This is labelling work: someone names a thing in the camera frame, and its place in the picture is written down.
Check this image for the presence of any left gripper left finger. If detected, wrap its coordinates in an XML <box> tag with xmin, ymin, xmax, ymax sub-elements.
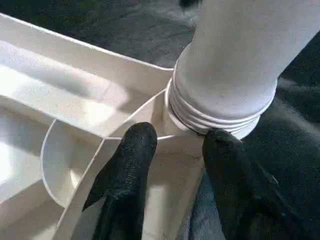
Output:
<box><xmin>82</xmin><ymin>121</ymin><xmax>159</xmax><ymax>240</ymax></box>

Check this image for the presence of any white plastic table leg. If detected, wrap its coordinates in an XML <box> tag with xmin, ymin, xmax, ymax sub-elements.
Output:
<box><xmin>165</xmin><ymin>0</ymin><xmax>320</xmax><ymax>141</ymax></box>

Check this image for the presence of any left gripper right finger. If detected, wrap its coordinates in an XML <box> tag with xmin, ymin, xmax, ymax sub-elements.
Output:
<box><xmin>202</xmin><ymin>129</ymin><xmax>303</xmax><ymax>240</ymax></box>

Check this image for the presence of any white plastic table top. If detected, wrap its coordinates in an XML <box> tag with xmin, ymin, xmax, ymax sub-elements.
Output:
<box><xmin>0</xmin><ymin>12</ymin><xmax>211</xmax><ymax>240</ymax></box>

